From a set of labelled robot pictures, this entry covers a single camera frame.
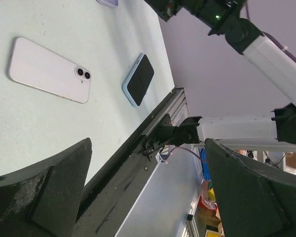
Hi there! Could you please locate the lilac smartphone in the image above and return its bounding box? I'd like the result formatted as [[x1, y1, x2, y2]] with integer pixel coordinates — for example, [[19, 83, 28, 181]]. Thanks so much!
[[7, 37, 91, 104]]

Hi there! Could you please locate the lilac phone case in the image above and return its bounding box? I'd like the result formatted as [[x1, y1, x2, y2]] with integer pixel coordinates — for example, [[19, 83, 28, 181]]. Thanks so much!
[[97, 0, 119, 8]]

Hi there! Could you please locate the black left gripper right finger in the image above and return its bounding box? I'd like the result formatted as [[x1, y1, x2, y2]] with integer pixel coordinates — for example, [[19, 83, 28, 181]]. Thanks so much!
[[205, 139, 296, 237]]

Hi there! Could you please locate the light blue phone case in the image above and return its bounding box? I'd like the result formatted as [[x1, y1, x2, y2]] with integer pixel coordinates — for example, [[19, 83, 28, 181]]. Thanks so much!
[[122, 53, 154, 107]]

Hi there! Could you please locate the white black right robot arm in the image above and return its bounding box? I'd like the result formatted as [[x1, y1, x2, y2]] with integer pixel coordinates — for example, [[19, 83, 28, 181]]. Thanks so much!
[[148, 0, 296, 145]]

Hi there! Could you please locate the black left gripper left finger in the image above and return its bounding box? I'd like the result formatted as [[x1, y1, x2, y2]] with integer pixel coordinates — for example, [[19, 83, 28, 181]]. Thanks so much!
[[0, 138, 92, 237]]

